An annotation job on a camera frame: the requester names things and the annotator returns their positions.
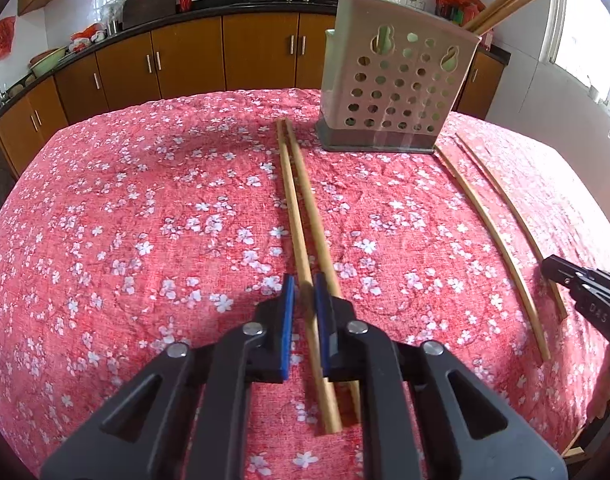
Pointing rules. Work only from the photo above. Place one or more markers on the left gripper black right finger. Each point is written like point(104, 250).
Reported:
point(423, 413)

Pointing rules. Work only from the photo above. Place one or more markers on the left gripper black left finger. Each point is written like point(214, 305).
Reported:
point(184, 415)

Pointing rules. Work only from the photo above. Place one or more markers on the light wooden chopstick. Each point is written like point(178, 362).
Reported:
point(306, 198)
point(327, 400)

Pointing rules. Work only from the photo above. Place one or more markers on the long pale bamboo chopstick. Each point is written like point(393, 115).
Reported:
point(505, 11)

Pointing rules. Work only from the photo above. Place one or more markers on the brown lower kitchen cabinets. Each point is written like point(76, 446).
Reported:
point(257, 46)

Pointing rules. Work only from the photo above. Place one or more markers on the red floral tablecloth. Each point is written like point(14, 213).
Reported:
point(167, 222)

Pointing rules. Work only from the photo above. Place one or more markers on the pale green perforated utensil holder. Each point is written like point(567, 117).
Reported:
point(391, 76)

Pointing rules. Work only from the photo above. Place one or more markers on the red bags on counter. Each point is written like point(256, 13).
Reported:
point(459, 12)

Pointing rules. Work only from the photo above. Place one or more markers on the green bowl on counter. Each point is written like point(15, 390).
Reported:
point(46, 61)

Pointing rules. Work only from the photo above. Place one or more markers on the dark microwave box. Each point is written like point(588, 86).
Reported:
point(139, 12)

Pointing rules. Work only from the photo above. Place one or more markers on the red hanging bag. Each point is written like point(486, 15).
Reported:
point(7, 31)

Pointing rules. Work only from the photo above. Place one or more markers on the window with white frame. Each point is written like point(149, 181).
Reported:
point(579, 44)

